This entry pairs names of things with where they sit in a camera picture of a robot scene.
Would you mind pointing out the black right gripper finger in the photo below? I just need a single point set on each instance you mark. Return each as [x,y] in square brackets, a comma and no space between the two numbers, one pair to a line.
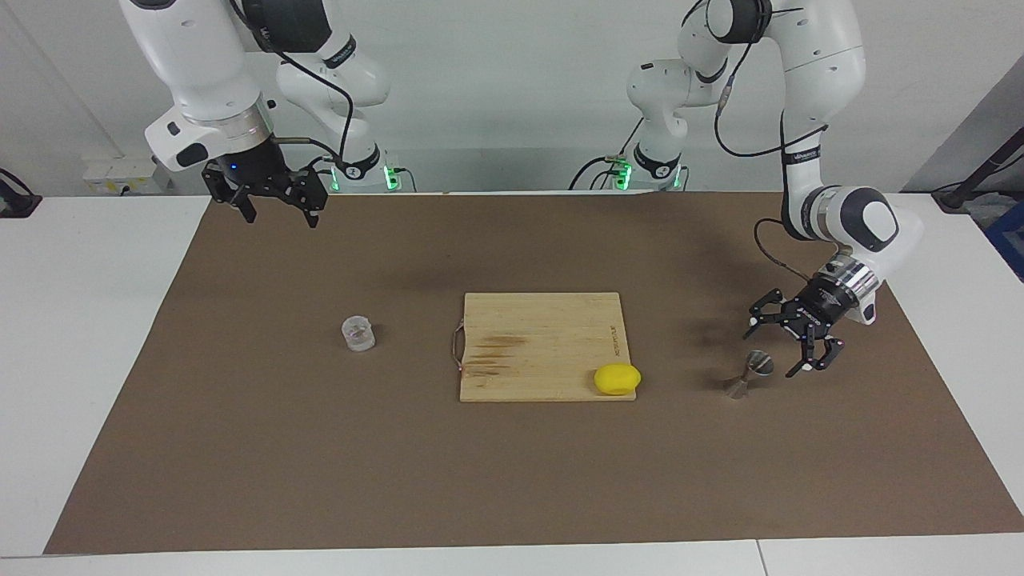
[240,204]
[314,206]

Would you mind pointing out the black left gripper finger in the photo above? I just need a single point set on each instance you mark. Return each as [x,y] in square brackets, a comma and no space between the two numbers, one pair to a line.
[772,312]
[824,354]

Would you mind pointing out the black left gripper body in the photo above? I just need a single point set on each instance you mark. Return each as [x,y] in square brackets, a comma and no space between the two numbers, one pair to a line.
[820,310]

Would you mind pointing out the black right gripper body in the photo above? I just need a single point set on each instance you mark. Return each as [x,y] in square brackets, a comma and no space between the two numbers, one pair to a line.
[256,172]

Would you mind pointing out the steel double jigger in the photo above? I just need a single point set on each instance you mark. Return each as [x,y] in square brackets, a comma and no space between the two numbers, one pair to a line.
[758,364]

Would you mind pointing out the small clear glass cup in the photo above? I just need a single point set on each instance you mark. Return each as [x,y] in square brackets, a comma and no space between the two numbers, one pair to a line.
[358,334]

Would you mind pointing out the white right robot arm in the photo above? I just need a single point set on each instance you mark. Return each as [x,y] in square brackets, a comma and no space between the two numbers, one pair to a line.
[200,64]

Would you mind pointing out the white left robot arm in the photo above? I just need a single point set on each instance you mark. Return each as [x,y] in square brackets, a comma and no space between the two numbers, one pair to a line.
[824,72]

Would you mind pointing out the yellow lemon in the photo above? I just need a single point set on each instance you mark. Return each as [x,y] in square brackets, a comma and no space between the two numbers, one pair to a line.
[617,379]

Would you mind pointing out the blue box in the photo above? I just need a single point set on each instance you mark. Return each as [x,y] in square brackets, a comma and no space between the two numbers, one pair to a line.
[1010,240]

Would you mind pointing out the black stand pole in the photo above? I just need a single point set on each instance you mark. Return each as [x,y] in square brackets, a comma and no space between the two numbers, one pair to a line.
[980,172]

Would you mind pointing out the bamboo cutting board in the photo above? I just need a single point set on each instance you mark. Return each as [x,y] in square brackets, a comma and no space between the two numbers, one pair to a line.
[544,344]

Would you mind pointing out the brown table mat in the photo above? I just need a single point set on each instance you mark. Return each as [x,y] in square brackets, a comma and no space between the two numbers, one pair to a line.
[320,464]

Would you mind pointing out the black clamp bracket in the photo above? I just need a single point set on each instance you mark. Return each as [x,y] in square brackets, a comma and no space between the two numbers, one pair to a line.
[16,204]

